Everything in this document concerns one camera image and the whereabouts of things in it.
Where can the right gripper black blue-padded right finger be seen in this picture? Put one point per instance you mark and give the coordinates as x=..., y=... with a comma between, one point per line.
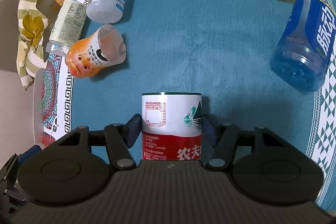
x=223, y=140

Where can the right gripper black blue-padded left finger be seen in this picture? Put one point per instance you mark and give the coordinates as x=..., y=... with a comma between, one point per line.
x=119, y=139

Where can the red white label bottle cup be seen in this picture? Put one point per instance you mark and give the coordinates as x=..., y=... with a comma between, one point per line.
x=171, y=126

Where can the orange pig bottle cup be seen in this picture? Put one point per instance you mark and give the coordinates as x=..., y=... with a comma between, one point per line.
x=104, y=48

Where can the green white label bottle cup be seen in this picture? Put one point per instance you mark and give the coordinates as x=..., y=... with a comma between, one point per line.
x=67, y=28

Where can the teal patterned table cloth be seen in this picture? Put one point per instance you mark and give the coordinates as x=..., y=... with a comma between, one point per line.
x=219, y=48

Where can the black device at left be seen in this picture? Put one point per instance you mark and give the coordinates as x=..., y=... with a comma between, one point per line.
x=11, y=193

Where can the grey laptop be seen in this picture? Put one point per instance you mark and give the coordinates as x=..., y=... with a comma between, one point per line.
x=50, y=9

